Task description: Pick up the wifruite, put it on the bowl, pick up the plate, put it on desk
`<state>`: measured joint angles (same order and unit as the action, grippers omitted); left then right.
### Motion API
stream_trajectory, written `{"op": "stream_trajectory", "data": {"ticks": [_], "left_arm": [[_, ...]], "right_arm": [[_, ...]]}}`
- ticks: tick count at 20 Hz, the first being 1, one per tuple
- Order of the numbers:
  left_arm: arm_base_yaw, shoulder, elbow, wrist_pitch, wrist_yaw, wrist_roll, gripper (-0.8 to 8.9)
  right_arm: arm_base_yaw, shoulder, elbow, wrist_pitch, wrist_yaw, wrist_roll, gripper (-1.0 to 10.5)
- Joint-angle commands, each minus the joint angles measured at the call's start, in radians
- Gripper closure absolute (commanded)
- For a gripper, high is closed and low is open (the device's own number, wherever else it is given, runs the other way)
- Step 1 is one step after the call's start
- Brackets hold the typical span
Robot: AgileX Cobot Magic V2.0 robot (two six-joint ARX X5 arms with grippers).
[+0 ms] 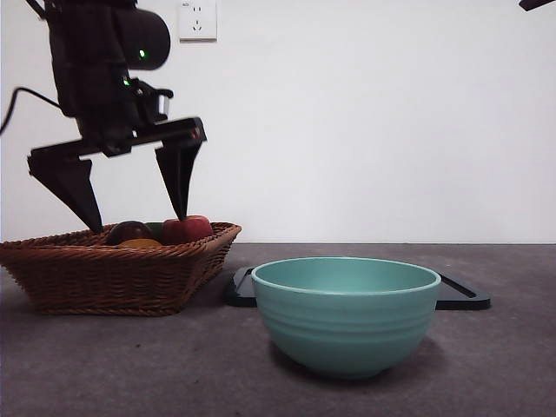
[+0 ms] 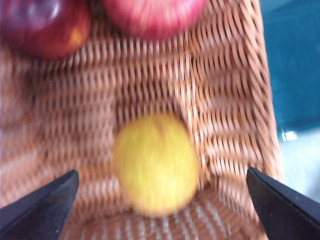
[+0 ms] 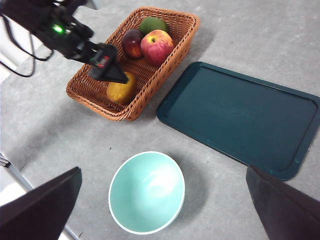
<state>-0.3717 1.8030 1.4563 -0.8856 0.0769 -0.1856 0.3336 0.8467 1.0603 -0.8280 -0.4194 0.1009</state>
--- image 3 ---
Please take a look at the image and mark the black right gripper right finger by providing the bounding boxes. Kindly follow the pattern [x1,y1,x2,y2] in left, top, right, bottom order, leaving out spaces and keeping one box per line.
[245,164,320,240]

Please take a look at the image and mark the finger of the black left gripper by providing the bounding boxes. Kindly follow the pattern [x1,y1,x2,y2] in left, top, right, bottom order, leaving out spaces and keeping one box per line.
[87,44,130,85]

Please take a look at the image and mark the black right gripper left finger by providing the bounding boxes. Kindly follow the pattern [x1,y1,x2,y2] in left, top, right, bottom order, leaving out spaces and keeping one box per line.
[0,166,83,240]

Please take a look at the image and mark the orange-yellow oval fruit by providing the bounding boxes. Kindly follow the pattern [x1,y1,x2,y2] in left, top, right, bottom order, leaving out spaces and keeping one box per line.
[106,71,138,105]

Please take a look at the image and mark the teal ceramic bowl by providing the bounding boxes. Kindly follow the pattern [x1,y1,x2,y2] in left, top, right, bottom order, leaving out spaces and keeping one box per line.
[108,150,186,235]

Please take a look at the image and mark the dark red apple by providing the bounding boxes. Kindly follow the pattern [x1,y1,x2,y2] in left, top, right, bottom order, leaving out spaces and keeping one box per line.
[121,28,145,61]

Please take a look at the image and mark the brown wicker basket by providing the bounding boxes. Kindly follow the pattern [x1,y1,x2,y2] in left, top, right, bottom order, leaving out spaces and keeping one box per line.
[65,6,201,122]

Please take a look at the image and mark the green avocado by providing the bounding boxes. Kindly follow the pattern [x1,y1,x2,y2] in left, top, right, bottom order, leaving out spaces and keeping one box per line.
[138,16,170,36]

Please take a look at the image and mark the dark rectangular tray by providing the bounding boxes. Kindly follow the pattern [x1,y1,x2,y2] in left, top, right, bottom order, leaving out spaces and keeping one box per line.
[156,61,320,181]

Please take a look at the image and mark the grey metal frame bar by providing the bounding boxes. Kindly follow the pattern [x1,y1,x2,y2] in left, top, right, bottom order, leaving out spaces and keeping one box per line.
[0,152,81,240]

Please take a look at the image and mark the black cable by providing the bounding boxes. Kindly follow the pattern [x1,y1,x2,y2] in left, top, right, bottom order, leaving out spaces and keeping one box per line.
[1,14,55,62]
[0,33,36,78]

